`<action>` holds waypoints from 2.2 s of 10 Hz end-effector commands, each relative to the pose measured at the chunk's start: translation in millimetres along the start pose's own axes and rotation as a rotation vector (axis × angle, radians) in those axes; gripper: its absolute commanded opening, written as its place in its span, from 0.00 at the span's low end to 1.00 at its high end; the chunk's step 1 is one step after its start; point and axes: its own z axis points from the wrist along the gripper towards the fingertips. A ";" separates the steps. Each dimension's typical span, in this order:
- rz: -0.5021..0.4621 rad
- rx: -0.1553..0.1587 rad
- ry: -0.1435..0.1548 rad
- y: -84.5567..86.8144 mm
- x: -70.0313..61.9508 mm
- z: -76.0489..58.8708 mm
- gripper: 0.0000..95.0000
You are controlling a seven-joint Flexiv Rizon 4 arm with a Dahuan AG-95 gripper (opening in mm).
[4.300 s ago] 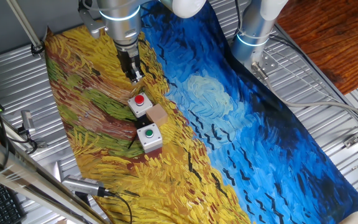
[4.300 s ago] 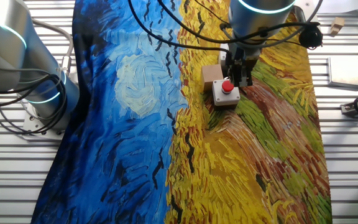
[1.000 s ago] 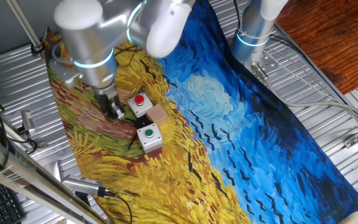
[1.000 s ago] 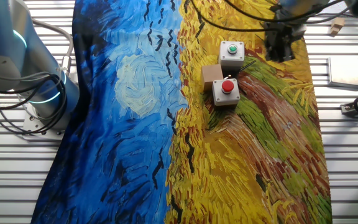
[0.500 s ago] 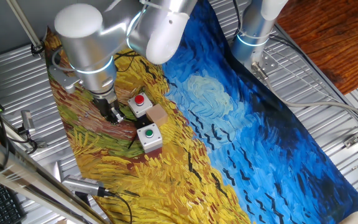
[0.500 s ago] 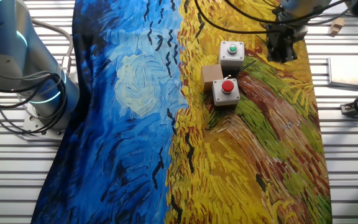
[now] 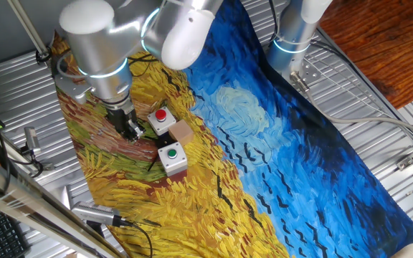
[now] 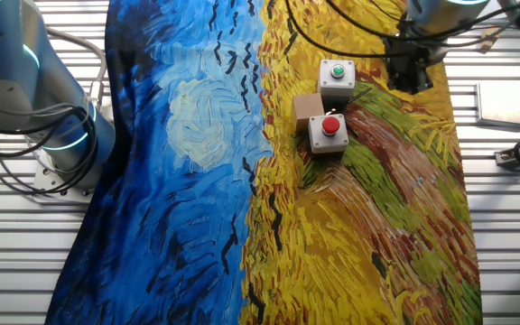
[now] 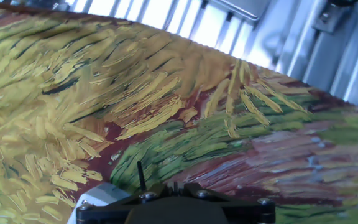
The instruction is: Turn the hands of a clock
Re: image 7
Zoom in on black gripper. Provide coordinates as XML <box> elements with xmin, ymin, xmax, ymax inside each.
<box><xmin>104</xmin><ymin>102</ymin><xmax>146</xmax><ymax>143</ymax></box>

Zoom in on red push button box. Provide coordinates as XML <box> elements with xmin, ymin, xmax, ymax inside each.
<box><xmin>146</xmin><ymin>105</ymin><xmax>177</xmax><ymax>136</ymax></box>

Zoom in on green push button box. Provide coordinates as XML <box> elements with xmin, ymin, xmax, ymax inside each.
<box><xmin>157</xmin><ymin>141</ymin><xmax>189</xmax><ymax>177</ymax></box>

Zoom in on small wooden block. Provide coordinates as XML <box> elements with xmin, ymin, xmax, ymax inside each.
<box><xmin>168</xmin><ymin>120</ymin><xmax>195</xmax><ymax>147</ymax></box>

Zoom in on painted wheatfield print cloth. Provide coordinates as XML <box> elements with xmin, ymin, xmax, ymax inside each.
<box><xmin>50</xmin><ymin>0</ymin><xmax>413</xmax><ymax>258</ymax></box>

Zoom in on thin grey diagonal pole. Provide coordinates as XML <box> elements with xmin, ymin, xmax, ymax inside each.
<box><xmin>7</xmin><ymin>0</ymin><xmax>52</xmax><ymax>60</ymax></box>

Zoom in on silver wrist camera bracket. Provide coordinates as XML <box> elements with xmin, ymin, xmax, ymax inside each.
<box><xmin>54</xmin><ymin>73</ymin><xmax>95</xmax><ymax>106</ymax></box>

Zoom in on large silver camera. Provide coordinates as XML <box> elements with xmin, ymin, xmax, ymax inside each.
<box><xmin>70</xmin><ymin>201</ymin><xmax>128</xmax><ymax>228</ymax></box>

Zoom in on small grey camera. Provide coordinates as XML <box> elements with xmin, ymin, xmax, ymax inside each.
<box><xmin>22</xmin><ymin>126</ymin><xmax>43</xmax><ymax>156</ymax></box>

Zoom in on black camera cable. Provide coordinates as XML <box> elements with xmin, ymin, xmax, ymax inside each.
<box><xmin>120</xmin><ymin>219</ymin><xmax>154</xmax><ymax>258</ymax></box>

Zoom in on aluminium frame bar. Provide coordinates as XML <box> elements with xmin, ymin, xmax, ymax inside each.
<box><xmin>0</xmin><ymin>148</ymin><xmax>125</xmax><ymax>258</ymax></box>

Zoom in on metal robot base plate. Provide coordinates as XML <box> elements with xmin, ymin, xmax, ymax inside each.
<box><xmin>288</xmin><ymin>59</ymin><xmax>323</xmax><ymax>87</ymax></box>

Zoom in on thick grey base cable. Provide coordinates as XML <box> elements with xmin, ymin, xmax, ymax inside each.
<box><xmin>290</xmin><ymin>71</ymin><xmax>413</xmax><ymax>144</ymax></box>

